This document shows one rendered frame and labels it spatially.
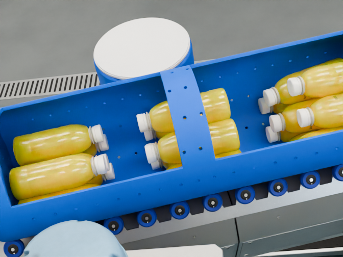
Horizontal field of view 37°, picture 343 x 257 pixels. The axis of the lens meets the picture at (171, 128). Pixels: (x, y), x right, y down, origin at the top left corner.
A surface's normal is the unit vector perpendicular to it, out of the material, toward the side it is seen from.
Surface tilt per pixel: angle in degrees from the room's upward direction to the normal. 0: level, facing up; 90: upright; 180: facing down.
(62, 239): 7
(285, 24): 0
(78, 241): 7
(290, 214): 70
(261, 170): 92
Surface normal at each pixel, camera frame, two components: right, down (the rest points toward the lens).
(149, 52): -0.14, -0.68
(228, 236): 0.12, 0.42
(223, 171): 0.17, 0.61
